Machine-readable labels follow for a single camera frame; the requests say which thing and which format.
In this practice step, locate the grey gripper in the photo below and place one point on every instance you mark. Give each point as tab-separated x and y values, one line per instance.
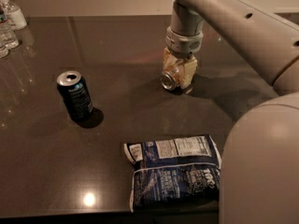
183	43

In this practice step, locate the orange soda can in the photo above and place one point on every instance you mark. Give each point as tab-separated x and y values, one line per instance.
170	79

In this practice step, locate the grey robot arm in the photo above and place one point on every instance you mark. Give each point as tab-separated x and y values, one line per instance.
260	158

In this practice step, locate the dark blue soda can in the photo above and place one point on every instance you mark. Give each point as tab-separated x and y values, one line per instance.
72	87

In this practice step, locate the blue chip bag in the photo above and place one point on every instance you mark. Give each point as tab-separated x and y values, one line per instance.
174	171

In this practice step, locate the white pump sanitizer bottle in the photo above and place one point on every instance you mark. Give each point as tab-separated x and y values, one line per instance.
14	14

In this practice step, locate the clear plastic water bottle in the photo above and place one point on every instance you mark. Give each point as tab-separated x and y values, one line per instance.
6	33

